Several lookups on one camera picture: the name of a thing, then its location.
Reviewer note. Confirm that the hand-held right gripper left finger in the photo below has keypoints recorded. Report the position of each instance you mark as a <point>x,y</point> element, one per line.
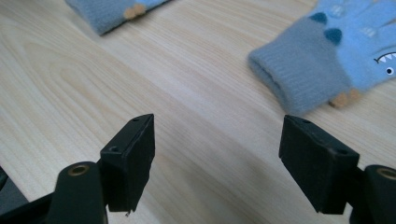
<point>129,168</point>

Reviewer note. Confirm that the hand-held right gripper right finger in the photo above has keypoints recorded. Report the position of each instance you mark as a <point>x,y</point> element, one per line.
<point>317,168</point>

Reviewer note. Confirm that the blue knitted dinosaur glove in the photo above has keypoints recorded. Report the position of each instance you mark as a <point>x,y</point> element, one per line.
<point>106,14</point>
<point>314,62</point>

